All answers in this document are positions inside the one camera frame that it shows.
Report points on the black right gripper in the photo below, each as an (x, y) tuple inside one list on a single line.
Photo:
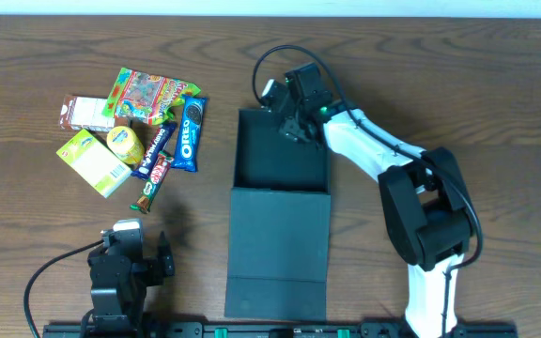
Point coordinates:
[(296, 125)]

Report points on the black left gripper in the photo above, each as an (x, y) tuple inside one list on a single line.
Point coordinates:
[(159, 262)]

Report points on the green yellow snack box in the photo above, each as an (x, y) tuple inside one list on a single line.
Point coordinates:
[(94, 162)]

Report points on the blue Oreo cookie pack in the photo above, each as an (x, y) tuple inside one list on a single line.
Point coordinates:
[(189, 133)]

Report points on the black box with lid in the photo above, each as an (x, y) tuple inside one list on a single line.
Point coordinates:
[(280, 214)]

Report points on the brown white snack box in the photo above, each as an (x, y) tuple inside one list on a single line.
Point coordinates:
[(86, 113)]

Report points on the colourful gummy candy bag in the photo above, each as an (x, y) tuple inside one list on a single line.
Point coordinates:
[(147, 98)]

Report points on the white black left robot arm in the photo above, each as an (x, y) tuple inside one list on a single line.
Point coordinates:
[(120, 276)]

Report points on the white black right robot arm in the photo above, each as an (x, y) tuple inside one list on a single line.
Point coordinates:
[(428, 212)]

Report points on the red KitKat bar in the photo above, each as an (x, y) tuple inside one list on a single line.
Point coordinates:
[(153, 183)]

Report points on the yellow round candy tub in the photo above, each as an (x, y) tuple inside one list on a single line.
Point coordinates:
[(124, 143)]

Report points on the purple Dairy Milk bar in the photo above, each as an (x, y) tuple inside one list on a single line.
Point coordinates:
[(157, 144)]

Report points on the black mounting rail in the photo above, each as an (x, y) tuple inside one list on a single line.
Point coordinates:
[(372, 329)]

